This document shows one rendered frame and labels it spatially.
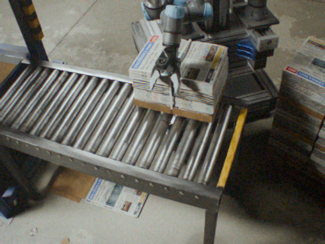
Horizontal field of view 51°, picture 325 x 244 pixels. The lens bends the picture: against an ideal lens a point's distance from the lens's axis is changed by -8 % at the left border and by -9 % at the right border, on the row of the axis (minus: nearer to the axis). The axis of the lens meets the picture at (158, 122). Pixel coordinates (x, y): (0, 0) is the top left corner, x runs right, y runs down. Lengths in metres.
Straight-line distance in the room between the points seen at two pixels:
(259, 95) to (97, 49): 1.63
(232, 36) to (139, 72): 0.86
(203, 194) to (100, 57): 2.18
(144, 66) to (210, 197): 0.62
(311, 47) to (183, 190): 1.12
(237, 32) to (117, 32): 1.64
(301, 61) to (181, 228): 1.20
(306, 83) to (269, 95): 0.75
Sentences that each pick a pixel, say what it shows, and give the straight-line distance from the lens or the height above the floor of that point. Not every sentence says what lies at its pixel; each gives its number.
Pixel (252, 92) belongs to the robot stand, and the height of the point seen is 0.21.
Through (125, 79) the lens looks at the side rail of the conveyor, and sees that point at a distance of 1.89.
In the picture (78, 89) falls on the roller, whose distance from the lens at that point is 1.92.
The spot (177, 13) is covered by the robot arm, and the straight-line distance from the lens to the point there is 1.42.
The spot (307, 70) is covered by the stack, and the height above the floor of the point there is 0.83.
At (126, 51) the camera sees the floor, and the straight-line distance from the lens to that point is 3.36.
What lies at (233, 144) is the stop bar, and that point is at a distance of 1.56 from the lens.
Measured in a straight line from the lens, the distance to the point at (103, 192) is 2.42.
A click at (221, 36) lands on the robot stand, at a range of 2.25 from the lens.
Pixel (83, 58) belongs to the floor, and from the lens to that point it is 3.42.
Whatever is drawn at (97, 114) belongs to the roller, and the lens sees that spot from 1.75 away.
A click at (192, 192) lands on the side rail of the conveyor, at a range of 1.45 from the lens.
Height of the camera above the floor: 2.07
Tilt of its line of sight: 50 degrees down
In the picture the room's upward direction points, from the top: 8 degrees counter-clockwise
